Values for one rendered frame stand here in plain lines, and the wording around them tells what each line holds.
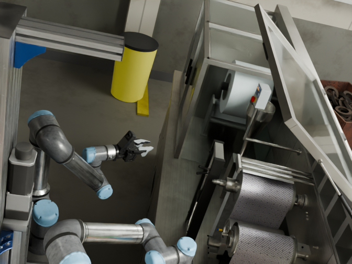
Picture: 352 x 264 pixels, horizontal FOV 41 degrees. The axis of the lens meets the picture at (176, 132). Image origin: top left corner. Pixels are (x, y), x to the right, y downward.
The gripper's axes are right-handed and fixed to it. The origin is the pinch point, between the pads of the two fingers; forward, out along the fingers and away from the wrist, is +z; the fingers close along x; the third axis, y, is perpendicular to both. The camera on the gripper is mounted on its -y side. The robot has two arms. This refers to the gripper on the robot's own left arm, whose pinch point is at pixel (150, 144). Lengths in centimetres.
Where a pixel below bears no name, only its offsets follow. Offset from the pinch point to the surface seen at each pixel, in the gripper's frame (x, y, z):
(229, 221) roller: 59, -8, 11
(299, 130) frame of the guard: 75, -82, -8
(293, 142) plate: 29, -19, 68
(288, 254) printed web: 85, -17, 20
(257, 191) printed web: 56, -22, 21
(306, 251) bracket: 86, -18, 29
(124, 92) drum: -203, 141, 109
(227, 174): 17, 15, 47
